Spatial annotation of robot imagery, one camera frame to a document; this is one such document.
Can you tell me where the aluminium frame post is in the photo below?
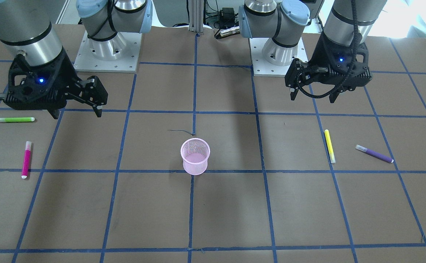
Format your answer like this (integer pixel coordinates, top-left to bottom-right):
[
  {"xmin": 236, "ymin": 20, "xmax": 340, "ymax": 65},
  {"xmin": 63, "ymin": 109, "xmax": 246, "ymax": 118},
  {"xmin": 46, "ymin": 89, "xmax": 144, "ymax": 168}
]
[{"xmin": 187, "ymin": 0, "xmax": 204, "ymax": 35}]

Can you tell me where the yellow marker pen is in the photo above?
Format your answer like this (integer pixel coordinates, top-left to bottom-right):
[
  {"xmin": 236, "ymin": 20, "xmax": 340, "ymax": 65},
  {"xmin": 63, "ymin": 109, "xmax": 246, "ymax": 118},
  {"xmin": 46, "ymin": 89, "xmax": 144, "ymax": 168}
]
[{"xmin": 323, "ymin": 129, "xmax": 336, "ymax": 164}]

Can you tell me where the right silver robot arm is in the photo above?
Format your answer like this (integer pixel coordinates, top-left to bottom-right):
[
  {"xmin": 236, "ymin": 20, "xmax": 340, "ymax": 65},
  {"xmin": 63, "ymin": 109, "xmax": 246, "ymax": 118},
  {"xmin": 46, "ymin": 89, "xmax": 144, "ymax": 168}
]
[{"xmin": 0, "ymin": 0, "xmax": 153, "ymax": 119}]

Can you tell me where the pink marker pen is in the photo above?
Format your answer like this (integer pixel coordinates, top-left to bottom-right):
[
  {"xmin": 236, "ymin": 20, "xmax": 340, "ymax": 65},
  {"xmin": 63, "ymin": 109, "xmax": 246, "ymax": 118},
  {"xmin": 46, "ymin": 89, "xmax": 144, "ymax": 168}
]
[{"xmin": 21, "ymin": 141, "xmax": 32, "ymax": 179}]

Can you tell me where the green marker pen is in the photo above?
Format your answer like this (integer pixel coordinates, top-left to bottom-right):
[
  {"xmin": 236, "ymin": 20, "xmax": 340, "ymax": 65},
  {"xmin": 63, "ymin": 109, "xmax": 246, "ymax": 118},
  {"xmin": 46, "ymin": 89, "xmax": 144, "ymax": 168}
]
[{"xmin": 0, "ymin": 117, "xmax": 35, "ymax": 123}]

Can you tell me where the pink mesh cup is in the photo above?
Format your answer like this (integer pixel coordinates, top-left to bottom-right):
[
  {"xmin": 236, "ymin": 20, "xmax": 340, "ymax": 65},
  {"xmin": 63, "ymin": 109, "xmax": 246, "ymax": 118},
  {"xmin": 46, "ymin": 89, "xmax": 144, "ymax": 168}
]
[{"xmin": 180, "ymin": 138, "xmax": 211, "ymax": 175}]

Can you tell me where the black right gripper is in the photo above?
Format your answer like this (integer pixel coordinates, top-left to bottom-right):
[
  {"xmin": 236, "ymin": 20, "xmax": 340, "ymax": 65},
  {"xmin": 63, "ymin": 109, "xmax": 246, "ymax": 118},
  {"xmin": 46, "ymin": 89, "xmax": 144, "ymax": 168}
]
[{"xmin": 5, "ymin": 50, "xmax": 108, "ymax": 119}]

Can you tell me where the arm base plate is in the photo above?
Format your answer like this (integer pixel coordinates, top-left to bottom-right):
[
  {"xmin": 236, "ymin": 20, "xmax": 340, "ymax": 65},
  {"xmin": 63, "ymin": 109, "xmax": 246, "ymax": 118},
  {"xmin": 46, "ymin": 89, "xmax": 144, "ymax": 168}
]
[
  {"xmin": 249, "ymin": 38, "xmax": 308, "ymax": 77},
  {"xmin": 74, "ymin": 32, "xmax": 143, "ymax": 73}
]

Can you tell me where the purple marker pen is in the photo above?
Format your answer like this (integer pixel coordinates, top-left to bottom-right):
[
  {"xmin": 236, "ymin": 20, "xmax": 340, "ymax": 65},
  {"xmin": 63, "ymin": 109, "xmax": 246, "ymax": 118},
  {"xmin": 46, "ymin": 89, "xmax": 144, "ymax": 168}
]
[{"xmin": 355, "ymin": 145, "xmax": 394, "ymax": 163}]

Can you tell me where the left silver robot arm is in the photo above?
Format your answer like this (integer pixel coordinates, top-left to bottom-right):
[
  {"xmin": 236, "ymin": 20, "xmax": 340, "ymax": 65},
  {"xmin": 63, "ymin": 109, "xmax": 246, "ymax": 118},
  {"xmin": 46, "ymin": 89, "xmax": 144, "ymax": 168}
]
[{"xmin": 238, "ymin": 0, "xmax": 386, "ymax": 103}]

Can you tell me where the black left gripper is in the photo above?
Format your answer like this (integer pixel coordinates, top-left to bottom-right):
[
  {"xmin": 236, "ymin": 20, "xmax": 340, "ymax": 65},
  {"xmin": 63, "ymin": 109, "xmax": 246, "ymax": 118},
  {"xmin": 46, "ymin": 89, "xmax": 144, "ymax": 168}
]
[{"xmin": 285, "ymin": 35, "xmax": 372, "ymax": 103}]

